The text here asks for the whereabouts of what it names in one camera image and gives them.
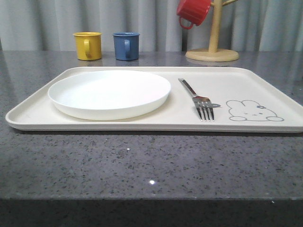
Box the white round plate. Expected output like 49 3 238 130
48 70 171 121

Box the silver metal fork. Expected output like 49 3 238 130
178 78 215 121

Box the blue enamel mug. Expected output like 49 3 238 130
113 32 140 61

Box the red enamel mug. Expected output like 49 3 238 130
177 0 212 29

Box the wooden mug tree stand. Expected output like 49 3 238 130
186 0 239 62

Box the yellow enamel mug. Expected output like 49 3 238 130
73 32 102 61

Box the cream bunny print tray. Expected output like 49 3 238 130
6 67 303 133

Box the grey pleated curtain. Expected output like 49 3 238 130
0 0 303 52

